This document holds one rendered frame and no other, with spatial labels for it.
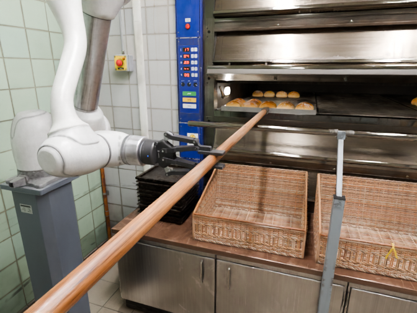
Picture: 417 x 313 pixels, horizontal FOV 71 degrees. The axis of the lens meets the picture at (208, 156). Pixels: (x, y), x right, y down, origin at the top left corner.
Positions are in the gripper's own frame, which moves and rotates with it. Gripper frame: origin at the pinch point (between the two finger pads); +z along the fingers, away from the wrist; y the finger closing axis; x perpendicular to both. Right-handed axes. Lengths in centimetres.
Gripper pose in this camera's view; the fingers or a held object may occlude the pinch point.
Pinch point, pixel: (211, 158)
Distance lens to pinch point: 79.5
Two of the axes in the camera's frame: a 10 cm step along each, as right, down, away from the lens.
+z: 9.5, 1.0, -3.1
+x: -3.2, 2.8, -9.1
